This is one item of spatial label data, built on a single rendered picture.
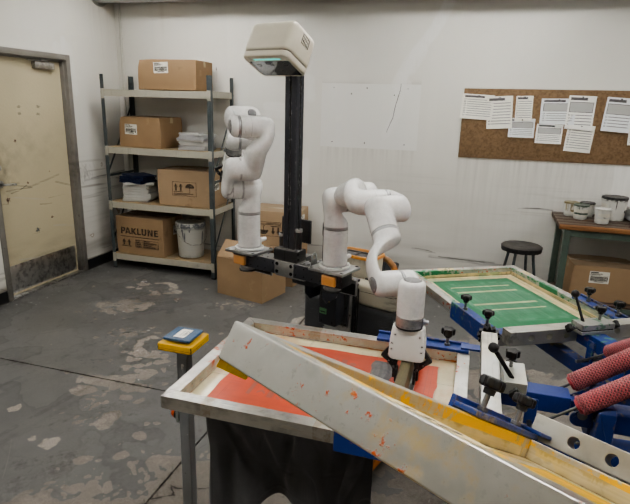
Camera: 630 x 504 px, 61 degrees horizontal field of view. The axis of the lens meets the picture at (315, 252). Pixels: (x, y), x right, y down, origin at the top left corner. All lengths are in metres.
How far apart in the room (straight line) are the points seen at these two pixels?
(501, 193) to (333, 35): 2.15
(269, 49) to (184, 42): 4.05
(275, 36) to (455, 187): 3.50
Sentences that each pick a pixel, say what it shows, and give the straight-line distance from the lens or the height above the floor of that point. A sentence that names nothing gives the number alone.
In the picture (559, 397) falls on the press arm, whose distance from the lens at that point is 1.57.
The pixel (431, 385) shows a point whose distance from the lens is 1.68.
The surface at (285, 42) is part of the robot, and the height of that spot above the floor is 1.95.
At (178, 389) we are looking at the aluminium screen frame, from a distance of 1.56.
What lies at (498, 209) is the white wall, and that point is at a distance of 5.28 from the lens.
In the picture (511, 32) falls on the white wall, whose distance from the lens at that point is 5.24.
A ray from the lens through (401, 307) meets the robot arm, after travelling 1.47.
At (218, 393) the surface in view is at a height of 0.96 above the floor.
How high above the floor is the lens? 1.75
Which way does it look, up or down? 15 degrees down
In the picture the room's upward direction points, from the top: 2 degrees clockwise
